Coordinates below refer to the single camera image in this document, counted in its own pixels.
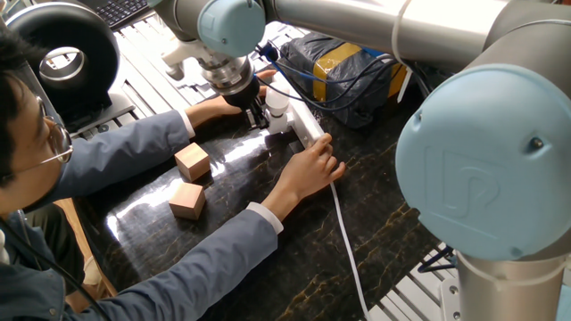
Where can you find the white plug-in bulb holder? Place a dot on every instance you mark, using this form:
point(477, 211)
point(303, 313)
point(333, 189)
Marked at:
point(278, 125)

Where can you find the black keyboard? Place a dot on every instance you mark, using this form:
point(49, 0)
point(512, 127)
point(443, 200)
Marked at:
point(125, 11)

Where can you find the black wrapped package yellow tape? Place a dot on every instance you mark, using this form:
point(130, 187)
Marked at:
point(357, 102)

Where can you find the thin metal-framed eyeglasses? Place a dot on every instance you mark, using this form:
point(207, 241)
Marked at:
point(62, 142)

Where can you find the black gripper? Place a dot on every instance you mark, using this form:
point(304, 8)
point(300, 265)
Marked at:
point(243, 96)

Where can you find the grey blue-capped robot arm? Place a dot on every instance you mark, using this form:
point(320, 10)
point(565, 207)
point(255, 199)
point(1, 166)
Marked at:
point(482, 169)

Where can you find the left arm in blue-grey sleeve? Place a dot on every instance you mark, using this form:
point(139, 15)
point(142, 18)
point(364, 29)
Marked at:
point(111, 156)

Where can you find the white power strip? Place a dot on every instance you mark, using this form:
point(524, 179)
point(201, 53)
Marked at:
point(308, 122)

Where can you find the white LED bulb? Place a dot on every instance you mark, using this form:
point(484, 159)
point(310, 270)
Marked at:
point(277, 100)

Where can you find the person's right hand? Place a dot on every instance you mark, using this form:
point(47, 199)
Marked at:
point(308, 171)

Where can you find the right arm in blue-grey sleeve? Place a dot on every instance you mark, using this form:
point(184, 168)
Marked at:
point(201, 272)

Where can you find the person's left hand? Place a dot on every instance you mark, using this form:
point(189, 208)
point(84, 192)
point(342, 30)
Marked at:
point(225, 107)

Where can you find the person's dark trouser leg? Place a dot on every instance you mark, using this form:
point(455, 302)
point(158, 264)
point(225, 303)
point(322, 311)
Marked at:
point(58, 249)

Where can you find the person's dark-haired head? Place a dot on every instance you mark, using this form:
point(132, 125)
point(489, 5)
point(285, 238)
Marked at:
point(18, 169)

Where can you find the arm in blue-grey sleeve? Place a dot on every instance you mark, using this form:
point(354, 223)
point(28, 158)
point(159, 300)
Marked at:
point(201, 272)
point(111, 156)

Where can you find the aluminium frame post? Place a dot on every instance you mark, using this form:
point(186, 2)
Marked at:
point(29, 80)

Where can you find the person's blue-grey jacket torso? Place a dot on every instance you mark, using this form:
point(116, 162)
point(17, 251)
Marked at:
point(22, 285)

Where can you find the wooden cube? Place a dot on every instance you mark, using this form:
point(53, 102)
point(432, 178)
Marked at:
point(192, 162)
point(187, 203)

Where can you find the silver robot mounting plate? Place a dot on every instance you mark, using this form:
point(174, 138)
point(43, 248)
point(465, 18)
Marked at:
point(448, 298)

